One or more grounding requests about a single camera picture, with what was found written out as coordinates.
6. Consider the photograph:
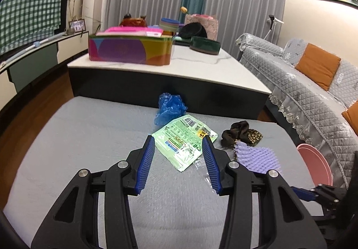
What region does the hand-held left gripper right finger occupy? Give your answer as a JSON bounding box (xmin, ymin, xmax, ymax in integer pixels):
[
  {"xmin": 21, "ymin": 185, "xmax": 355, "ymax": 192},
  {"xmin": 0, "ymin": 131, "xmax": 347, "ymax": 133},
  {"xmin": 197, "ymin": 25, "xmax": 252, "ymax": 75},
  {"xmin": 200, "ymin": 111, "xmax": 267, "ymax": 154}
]
[{"xmin": 201, "ymin": 135, "xmax": 328, "ymax": 249}]

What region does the green potted plant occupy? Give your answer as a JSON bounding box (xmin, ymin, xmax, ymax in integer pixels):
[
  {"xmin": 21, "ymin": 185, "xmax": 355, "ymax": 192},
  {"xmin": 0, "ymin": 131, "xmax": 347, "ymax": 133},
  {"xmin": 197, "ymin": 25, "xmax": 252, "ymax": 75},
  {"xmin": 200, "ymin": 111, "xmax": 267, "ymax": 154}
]
[{"xmin": 68, "ymin": 0, "xmax": 84, "ymax": 21}]

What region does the white rod with blue grip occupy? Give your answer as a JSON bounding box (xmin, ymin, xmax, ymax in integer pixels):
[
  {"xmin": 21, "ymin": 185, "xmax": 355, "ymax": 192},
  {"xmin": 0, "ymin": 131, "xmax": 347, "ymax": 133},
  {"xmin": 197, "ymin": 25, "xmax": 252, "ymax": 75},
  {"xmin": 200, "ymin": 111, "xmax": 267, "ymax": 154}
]
[{"xmin": 0, "ymin": 32, "xmax": 66, "ymax": 69}]

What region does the stack of coloured bowls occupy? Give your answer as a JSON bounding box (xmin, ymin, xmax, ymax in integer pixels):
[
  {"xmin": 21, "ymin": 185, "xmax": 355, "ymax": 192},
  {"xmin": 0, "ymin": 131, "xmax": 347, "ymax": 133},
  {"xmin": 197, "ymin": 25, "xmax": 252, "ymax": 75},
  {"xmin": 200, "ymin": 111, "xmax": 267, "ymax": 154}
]
[{"xmin": 159, "ymin": 18, "xmax": 180, "ymax": 35}]

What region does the pink flat board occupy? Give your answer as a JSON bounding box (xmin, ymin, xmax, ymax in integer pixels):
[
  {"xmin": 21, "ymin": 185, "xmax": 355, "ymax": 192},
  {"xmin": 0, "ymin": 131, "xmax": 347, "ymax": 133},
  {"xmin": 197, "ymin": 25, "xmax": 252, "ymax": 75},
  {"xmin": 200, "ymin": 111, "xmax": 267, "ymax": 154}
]
[{"xmin": 96, "ymin": 26, "xmax": 164, "ymax": 38}]

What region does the green checked cloth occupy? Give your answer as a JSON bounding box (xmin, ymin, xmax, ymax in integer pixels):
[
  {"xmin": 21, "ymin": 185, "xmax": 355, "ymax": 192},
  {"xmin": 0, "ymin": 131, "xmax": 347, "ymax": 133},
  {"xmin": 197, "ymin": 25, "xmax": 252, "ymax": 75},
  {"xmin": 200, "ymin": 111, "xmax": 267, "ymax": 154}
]
[{"xmin": 0, "ymin": 0, "xmax": 63, "ymax": 55}]

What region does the small photo frame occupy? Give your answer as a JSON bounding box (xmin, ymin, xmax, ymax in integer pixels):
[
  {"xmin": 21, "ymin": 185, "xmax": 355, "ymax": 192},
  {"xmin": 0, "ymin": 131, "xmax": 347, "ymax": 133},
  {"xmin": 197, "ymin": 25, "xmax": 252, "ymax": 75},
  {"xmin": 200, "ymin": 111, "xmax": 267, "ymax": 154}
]
[{"xmin": 68, "ymin": 20, "xmax": 86, "ymax": 33}]

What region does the grey quilted sofa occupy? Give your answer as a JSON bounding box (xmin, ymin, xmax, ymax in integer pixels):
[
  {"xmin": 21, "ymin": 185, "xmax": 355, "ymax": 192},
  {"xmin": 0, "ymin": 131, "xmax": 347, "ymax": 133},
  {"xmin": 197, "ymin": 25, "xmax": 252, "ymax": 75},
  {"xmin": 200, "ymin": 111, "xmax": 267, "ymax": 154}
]
[{"xmin": 235, "ymin": 32, "xmax": 358, "ymax": 191}]

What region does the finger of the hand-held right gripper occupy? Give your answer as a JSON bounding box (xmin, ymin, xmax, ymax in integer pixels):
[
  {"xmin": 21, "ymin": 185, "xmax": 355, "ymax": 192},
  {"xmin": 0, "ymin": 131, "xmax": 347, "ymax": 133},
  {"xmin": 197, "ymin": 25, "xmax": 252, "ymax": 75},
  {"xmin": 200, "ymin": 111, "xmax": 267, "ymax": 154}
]
[{"xmin": 290, "ymin": 184, "xmax": 349, "ymax": 206}]

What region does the brown teapot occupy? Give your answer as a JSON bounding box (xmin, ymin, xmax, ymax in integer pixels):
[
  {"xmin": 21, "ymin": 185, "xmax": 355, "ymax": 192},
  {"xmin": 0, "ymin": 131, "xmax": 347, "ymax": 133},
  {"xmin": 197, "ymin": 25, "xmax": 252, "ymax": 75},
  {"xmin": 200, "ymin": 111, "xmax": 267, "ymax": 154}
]
[{"xmin": 119, "ymin": 13, "xmax": 148, "ymax": 28}]

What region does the teal flat box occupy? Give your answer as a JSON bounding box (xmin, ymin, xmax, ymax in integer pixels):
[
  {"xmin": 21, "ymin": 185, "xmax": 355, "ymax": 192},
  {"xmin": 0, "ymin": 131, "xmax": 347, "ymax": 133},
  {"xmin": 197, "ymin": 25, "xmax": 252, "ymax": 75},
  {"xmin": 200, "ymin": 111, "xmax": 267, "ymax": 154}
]
[{"xmin": 173, "ymin": 36, "xmax": 191, "ymax": 46}]

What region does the black hat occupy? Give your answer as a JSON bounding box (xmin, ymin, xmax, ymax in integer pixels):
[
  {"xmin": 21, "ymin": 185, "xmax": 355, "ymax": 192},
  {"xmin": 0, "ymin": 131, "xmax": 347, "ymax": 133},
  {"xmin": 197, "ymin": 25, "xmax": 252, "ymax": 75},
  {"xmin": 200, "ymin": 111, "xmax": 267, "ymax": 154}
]
[{"xmin": 178, "ymin": 22, "xmax": 208, "ymax": 40}]

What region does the blue plastic bag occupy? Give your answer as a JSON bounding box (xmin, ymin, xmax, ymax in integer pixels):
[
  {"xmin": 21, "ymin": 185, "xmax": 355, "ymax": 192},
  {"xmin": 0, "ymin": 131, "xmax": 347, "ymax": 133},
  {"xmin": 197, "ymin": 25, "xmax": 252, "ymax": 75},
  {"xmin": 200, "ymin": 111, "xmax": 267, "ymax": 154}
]
[{"xmin": 154, "ymin": 92, "xmax": 188, "ymax": 126}]

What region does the brown cloth scrunchie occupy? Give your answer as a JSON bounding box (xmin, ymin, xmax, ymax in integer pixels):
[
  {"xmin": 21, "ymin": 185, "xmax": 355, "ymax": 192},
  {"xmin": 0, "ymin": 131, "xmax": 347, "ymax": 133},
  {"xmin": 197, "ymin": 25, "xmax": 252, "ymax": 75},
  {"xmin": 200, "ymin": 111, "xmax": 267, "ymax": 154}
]
[{"xmin": 221, "ymin": 120, "xmax": 250, "ymax": 148}]

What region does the orange cushion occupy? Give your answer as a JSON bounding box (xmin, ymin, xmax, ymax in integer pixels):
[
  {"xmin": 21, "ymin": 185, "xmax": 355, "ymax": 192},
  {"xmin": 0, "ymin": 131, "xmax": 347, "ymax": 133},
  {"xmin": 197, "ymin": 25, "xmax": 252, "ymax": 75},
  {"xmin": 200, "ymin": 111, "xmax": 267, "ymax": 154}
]
[
  {"xmin": 342, "ymin": 103, "xmax": 358, "ymax": 135},
  {"xmin": 295, "ymin": 43, "xmax": 342, "ymax": 91}
]

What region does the black television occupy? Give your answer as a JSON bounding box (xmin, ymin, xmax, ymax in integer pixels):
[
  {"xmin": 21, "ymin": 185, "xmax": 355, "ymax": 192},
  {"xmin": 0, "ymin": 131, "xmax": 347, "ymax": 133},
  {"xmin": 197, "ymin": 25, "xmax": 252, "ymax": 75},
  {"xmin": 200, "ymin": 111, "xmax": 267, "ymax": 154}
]
[{"xmin": 0, "ymin": 0, "xmax": 71, "ymax": 62}]

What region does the dark gold spotted wrapper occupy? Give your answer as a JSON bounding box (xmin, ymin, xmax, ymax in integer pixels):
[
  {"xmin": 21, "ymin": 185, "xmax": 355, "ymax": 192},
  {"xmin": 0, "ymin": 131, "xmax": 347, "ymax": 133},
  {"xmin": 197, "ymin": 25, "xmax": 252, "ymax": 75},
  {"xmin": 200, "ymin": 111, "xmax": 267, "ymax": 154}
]
[{"xmin": 243, "ymin": 129, "xmax": 264, "ymax": 145}]

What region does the pink lace bag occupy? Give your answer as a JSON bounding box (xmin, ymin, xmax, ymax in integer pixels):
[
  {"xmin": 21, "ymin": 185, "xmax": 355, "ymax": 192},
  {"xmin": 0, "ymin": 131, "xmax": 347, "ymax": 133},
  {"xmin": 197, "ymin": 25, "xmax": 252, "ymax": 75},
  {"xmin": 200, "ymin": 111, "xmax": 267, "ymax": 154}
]
[{"xmin": 184, "ymin": 13, "xmax": 219, "ymax": 41}]

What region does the colourful tin box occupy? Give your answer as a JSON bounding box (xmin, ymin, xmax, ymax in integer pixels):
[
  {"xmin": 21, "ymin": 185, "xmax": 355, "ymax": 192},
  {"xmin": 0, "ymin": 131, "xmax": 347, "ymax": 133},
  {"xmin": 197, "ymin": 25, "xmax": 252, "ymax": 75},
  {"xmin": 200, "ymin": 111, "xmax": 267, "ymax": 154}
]
[{"xmin": 88, "ymin": 34, "xmax": 174, "ymax": 66}]

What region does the purple foam fruit net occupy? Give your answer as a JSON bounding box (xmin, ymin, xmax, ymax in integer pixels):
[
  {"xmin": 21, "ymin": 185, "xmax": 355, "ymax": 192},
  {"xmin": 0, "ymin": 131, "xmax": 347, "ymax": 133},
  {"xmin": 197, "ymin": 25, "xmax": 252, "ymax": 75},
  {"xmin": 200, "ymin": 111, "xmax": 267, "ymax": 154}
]
[{"xmin": 232, "ymin": 141, "xmax": 282, "ymax": 175}]

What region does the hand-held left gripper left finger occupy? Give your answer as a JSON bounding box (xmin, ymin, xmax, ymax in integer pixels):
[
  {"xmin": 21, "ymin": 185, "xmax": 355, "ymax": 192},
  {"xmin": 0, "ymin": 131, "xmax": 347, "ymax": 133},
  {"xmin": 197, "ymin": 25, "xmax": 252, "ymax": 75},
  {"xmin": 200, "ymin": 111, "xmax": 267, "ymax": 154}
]
[{"xmin": 31, "ymin": 135, "xmax": 155, "ymax": 249}]

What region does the pink waste bin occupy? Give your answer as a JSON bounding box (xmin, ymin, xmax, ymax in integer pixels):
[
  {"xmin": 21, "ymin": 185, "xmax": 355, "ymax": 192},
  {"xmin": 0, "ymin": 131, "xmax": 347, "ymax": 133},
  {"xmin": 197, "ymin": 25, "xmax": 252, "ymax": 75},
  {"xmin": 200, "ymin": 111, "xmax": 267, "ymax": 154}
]
[{"xmin": 296, "ymin": 143, "xmax": 333, "ymax": 186}]

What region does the white green tv cabinet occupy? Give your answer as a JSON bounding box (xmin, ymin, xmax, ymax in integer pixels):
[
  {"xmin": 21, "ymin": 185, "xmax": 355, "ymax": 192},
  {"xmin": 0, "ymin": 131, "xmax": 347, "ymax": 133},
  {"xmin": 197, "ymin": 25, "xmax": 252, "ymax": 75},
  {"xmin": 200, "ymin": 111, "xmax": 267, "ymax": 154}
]
[{"xmin": 0, "ymin": 31, "xmax": 90, "ymax": 115}]

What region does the light green packet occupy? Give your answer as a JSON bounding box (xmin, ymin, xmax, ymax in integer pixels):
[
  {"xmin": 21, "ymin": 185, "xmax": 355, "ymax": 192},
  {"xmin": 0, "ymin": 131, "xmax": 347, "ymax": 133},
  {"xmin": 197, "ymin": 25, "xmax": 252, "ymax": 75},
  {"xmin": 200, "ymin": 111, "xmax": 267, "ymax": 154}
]
[{"xmin": 151, "ymin": 114, "xmax": 218, "ymax": 172}]

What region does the white top coffee table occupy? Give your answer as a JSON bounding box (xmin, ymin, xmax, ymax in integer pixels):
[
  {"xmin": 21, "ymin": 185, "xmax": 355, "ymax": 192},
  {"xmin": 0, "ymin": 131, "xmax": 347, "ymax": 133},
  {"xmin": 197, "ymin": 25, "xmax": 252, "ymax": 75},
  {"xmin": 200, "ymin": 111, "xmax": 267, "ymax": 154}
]
[{"xmin": 67, "ymin": 42, "xmax": 272, "ymax": 119}]

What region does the dark green round tin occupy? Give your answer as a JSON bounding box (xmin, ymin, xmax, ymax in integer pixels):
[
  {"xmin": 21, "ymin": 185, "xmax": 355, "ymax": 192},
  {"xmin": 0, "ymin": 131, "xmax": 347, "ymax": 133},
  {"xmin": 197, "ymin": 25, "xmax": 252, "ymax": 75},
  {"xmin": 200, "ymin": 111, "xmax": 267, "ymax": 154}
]
[{"xmin": 189, "ymin": 36, "xmax": 221, "ymax": 55}]

